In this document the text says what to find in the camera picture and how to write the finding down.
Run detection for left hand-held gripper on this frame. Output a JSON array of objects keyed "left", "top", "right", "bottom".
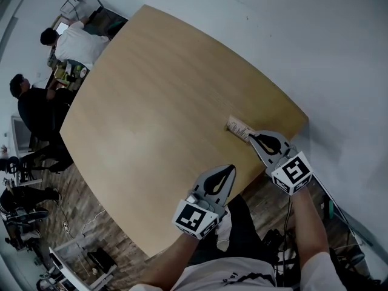
[{"left": 172, "top": 164, "right": 237, "bottom": 241}]

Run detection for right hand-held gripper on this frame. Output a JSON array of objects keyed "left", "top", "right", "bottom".
[{"left": 248, "top": 129, "right": 313, "bottom": 196}]

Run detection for white printed paper label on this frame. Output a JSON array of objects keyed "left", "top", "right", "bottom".
[{"left": 227, "top": 115, "right": 256, "bottom": 144}]

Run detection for person's left forearm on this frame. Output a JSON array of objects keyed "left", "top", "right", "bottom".
[{"left": 144, "top": 231, "right": 200, "bottom": 286}]

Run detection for person's right forearm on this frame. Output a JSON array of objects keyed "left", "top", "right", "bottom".
[{"left": 290, "top": 187, "right": 330, "bottom": 273}]

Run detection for person's black trousers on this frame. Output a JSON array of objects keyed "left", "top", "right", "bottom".
[{"left": 196, "top": 193, "right": 275, "bottom": 265}]

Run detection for person's white shirt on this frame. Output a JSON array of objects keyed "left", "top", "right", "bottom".
[{"left": 129, "top": 249, "right": 347, "bottom": 291}]

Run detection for light wooden table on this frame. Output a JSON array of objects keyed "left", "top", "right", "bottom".
[{"left": 59, "top": 4, "right": 310, "bottom": 258}]

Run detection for black floor box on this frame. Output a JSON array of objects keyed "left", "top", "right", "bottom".
[{"left": 87, "top": 248, "right": 118, "bottom": 278}]

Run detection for white desk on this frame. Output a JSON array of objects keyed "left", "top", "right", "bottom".
[
  {"left": 47, "top": 231, "right": 119, "bottom": 291},
  {"left": 10, "top": 115, "right": 33, "bottom": 159}
]

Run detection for dark cluttered desk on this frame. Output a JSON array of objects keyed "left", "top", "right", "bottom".
[{"left": 45, "top": 6, "right": 130, "bottom": 90}]

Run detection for white floor cable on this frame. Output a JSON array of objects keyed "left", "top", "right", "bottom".
[{"left": 69, "top": 207, "right": 107, "bottom": 233}]

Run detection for grey wall conduit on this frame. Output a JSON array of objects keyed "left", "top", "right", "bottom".
[{"left": 0, "top": 16, "right": 19, "bottom": 61}]

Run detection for grey wall electrical panel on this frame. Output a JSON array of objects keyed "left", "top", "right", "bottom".
[{"left": 0, "top": 0, "right": 13, "bottom": 21}]

